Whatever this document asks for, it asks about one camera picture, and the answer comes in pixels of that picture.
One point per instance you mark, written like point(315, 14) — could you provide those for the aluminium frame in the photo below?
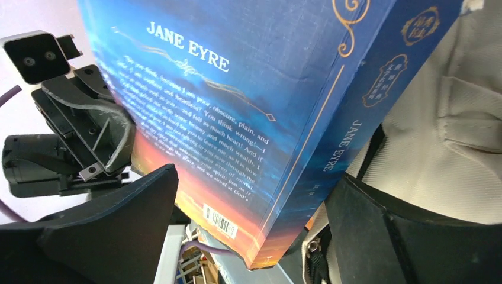
point(231, 268)

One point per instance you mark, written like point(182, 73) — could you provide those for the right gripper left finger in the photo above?
point(115, 238)

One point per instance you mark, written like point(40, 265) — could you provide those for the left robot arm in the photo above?
point(38, 165)

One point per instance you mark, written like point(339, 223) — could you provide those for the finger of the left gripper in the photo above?
point(97, 133)

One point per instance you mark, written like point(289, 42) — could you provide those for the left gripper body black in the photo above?
point(89, 80)

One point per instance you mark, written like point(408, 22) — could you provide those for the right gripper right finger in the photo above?
point(381, 239)

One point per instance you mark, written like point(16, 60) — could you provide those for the beige canvas backpack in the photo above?
point(439, 148)

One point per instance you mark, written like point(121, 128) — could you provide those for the blue Jane Eyre book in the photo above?
point(260, 105)

